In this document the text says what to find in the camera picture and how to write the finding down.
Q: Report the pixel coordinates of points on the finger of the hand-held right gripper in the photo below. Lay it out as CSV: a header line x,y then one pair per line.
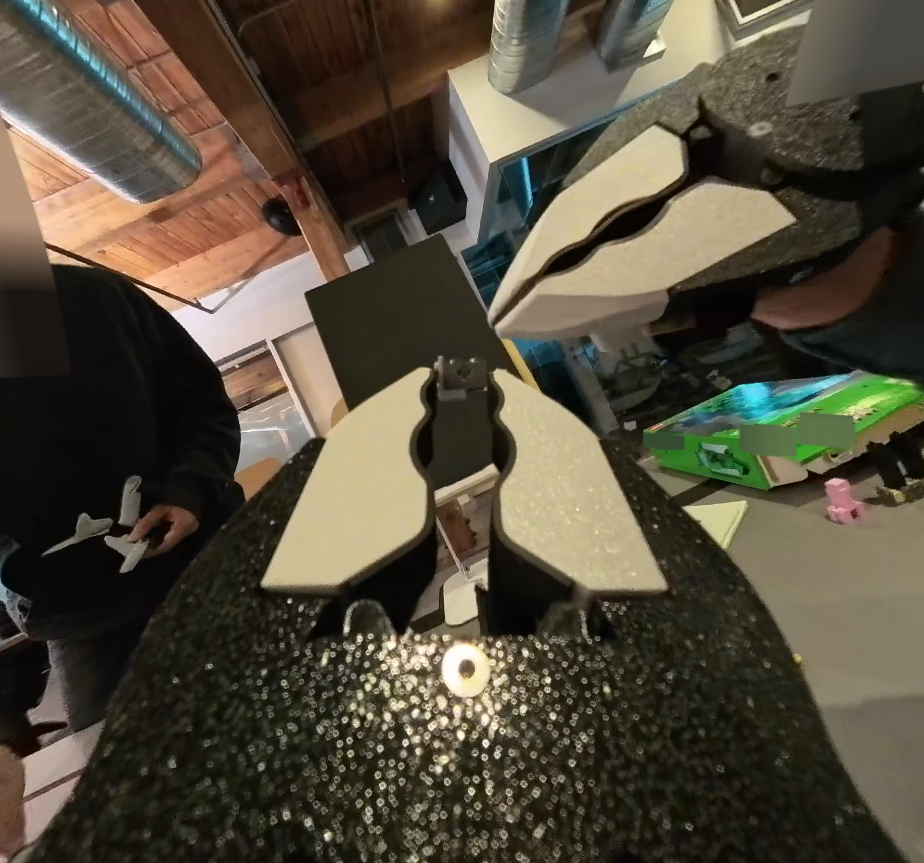
x,y
650,256
599,184

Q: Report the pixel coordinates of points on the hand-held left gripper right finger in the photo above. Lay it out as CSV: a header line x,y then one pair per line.
x,y
577,502

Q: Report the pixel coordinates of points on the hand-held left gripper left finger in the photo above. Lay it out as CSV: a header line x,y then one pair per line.
x,y
346,502

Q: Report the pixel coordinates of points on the grey brick with cross hole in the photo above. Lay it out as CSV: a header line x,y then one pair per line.
x,y
460,376

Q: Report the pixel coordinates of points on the person's right hand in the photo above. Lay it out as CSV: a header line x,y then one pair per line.
x,y
830,285

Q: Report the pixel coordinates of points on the glass partition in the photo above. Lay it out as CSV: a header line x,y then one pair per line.
x,y
520,184

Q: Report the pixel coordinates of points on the green toy set box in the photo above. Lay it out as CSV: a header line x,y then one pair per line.
x,y
714,469

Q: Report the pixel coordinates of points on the black table with wooden edge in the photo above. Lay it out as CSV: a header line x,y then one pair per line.
x,y
404,314

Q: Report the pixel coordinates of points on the pink toy pig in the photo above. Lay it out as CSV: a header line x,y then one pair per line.
x,y
843,502

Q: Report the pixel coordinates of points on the black and tan brick build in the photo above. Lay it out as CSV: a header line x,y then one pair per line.
x,y
895,466

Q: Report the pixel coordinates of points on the black wall speaker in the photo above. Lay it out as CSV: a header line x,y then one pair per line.
x,y
440,200

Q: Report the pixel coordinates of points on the black dome camera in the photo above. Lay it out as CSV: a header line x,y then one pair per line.
x,y
281,217

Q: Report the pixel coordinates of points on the large silver air duct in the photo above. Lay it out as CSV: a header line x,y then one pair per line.
x,y
86,98

